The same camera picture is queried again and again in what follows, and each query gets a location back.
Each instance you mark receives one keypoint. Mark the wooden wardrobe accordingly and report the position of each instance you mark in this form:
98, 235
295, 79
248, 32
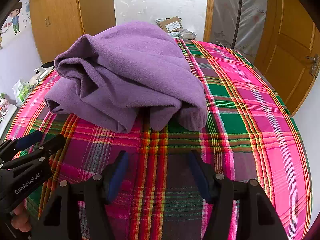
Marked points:
60, 17

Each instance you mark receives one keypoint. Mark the plastic-wrapped grey mattress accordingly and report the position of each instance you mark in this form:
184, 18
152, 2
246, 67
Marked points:
237, 12

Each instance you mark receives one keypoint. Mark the wooden door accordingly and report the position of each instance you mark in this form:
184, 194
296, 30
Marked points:
287, 55

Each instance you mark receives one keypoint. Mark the green packet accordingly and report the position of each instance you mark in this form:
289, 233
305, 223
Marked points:
23, 91

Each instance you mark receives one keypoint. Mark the grey plastic parcel bag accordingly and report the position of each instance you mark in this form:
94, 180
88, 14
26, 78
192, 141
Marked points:
182, 33

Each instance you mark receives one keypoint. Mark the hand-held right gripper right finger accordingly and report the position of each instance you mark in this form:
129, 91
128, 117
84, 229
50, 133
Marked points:
198, 177

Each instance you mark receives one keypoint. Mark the purple fleece garment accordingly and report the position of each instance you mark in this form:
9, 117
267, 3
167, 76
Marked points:
130, 75

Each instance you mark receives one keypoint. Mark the person's left hand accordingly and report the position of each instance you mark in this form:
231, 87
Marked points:
21, 218

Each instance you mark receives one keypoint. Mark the pink green plaid bed sheet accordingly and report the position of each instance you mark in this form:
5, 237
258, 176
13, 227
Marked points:
250, 130

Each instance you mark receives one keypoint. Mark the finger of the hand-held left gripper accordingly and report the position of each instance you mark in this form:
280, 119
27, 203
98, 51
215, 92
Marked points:
53, 143
28, 140

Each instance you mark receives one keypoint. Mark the wooden door frame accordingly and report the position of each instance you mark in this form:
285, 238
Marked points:
208, 10

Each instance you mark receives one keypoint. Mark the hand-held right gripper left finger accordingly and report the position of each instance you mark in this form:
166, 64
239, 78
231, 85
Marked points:
117, 177

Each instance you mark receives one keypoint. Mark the black cloth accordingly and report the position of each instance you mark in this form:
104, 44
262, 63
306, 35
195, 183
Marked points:
47, 65

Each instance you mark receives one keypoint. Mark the cartoon wall sticker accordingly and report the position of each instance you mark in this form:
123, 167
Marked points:
13, 17

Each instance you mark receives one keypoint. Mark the open brown cardboard box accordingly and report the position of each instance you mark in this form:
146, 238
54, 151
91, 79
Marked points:
170, 25

